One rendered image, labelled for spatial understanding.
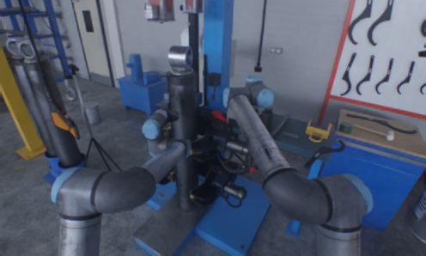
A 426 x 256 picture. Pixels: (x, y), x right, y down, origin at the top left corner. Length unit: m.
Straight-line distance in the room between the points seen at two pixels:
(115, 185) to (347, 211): 0.60
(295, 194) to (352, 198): 0.15
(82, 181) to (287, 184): 0.54
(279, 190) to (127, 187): 0.40
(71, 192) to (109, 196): 0.11
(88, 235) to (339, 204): 0.67
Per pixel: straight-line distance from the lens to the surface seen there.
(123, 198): 0.65
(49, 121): 2.49
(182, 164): 1.80
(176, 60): 1.46
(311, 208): 0.59
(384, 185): 2.44
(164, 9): 1.26
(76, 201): 0.69
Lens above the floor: 1.90
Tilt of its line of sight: 29 degrees down
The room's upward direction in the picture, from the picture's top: 1 degrees clockwise
